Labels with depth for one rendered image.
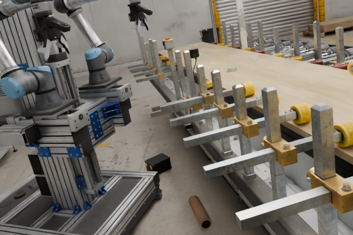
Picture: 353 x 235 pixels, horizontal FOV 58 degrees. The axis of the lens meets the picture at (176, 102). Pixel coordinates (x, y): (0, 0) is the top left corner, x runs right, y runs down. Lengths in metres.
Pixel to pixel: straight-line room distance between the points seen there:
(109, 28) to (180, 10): 2.17
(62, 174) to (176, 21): 7.94
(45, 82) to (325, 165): 1.45
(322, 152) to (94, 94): 1.72
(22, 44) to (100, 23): 7.67
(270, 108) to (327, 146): 0.25
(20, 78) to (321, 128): 1.42
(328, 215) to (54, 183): 1.88
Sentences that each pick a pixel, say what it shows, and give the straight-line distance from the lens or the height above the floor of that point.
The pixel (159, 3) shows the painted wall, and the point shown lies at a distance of 9.73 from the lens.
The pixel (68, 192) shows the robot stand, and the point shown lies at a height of 0.37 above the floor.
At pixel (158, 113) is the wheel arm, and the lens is 1.93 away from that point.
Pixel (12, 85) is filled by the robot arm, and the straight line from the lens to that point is 1.76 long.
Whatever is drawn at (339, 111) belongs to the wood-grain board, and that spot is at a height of 0.90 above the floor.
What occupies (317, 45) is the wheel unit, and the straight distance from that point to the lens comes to 2.66.
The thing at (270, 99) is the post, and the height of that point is 1.11.
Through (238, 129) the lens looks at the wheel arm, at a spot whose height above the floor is 0.95.
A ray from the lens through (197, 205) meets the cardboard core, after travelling 2.37.
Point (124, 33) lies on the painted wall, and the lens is 9.70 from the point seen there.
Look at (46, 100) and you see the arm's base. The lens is 1.86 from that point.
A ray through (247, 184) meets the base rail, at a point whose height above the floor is 0.70.
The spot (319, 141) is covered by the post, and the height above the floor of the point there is 1.07.
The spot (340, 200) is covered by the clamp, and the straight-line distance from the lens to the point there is 0.84.
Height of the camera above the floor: 1.43
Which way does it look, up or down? 16 degrees down
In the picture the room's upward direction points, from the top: 11 degrees counter-clockwise
